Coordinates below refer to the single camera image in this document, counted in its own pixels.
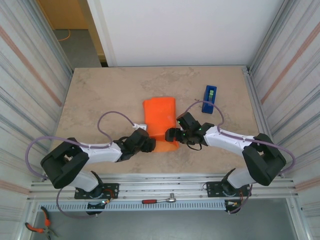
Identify blue tape dispenser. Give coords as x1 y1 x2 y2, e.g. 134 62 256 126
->
201 85 218 115

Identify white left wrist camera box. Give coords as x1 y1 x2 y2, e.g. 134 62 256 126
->
131 122 149 131

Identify thin black wire loop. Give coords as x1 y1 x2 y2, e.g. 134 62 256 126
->
186 141 204 152

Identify aluminium rail frame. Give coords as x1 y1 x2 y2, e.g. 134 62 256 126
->
27 173 300 202

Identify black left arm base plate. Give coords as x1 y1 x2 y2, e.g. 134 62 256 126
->
74 183 120 200

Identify red-handled ratchet wrench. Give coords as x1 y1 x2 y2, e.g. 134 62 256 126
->
141 192 177 204

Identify red wire with yellow connector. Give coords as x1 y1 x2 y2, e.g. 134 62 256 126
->
224 191 245 208
98 189 116 206

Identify white slotted cable duct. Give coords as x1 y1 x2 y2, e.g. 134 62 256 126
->
36 201 227 212

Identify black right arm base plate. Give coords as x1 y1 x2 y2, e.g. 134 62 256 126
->
205 180 252 198

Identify white door frame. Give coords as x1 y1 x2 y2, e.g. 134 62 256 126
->
86 0 118 67

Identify aluminium frame post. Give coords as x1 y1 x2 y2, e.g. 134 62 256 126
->
34 0 74 77
246 0 293 76

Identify orange-handled pliers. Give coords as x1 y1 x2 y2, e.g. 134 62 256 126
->
24 206 60 238

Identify orange floor cable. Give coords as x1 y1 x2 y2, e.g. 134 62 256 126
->
57 29 71 42

